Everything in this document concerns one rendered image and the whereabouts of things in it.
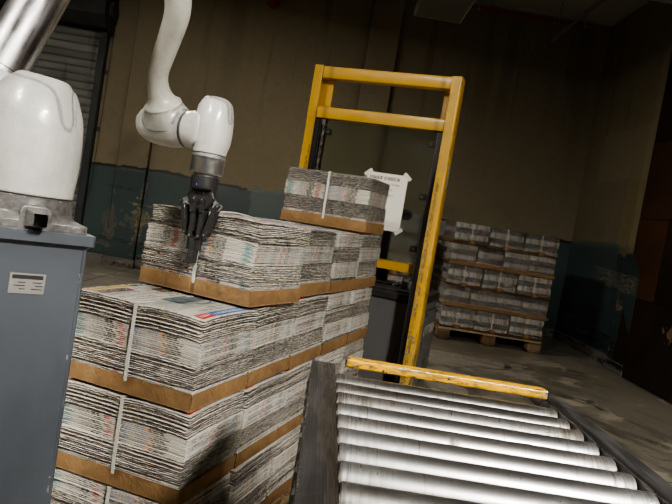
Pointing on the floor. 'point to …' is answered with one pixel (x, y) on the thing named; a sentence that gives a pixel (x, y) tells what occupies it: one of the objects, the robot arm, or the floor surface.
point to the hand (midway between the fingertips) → (193, 250)
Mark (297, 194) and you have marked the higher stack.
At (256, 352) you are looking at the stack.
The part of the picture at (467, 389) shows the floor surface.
